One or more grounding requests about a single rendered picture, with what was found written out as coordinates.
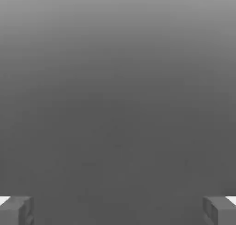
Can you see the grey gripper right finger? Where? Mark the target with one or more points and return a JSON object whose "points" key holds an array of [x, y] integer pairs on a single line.
{"points": [[223, 212]]}

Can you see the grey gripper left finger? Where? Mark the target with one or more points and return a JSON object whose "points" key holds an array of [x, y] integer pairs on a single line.
{"points": [[12, 212]]}

